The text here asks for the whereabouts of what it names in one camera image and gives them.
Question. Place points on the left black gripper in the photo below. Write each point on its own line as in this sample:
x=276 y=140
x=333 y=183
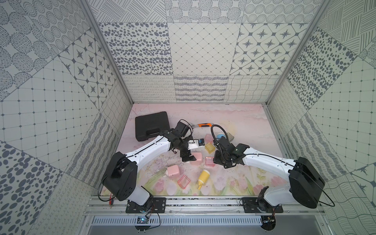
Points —
x=184 y=151

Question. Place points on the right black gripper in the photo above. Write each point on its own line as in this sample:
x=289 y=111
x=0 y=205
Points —
x=216 y=159

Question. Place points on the yellow transparent tray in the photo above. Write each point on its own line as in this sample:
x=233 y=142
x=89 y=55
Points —
x=210 y=148

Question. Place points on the pink pencil sharpener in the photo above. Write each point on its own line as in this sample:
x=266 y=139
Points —
x=199 y=158
x=173 y=171

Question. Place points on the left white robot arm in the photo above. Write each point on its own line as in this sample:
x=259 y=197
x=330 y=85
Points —
x=120 y=176

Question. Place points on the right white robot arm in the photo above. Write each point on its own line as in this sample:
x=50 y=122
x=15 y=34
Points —
x=303 y=185

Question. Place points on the grey transparent tray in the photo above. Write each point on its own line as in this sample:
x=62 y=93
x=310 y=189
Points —
x=230 y=137

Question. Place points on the blue pencil sharpener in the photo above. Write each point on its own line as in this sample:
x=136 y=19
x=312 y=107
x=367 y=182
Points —
x=218 y=136

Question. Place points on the black plastic tool case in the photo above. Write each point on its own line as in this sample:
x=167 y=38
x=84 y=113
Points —
x=149 y=126

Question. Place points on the pink floral table mat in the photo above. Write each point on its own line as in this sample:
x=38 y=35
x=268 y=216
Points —
x=249 y=125

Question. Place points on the orange handled adjustable wrench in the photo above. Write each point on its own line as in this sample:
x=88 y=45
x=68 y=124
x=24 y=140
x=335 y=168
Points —
x=192 y=125

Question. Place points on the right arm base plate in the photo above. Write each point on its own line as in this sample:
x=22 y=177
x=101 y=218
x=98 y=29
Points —
x=253 y=205

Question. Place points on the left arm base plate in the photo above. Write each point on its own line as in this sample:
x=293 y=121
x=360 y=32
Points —
x=155 y=204

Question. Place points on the aluminium mounting rail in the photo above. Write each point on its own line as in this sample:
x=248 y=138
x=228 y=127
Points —
x=176 y=205

